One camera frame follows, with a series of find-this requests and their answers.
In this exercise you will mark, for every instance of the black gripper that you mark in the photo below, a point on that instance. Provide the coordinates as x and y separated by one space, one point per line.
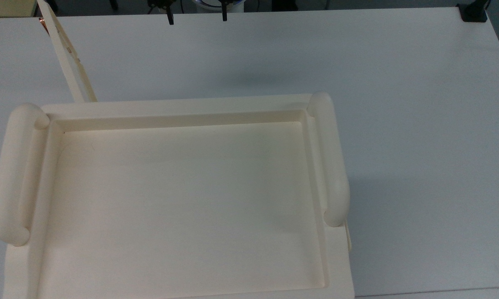
161 3

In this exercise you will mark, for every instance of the cream tray support leg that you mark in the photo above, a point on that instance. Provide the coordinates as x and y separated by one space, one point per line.
69 62

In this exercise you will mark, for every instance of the black table clamp block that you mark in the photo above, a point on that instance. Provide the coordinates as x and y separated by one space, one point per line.
473 12

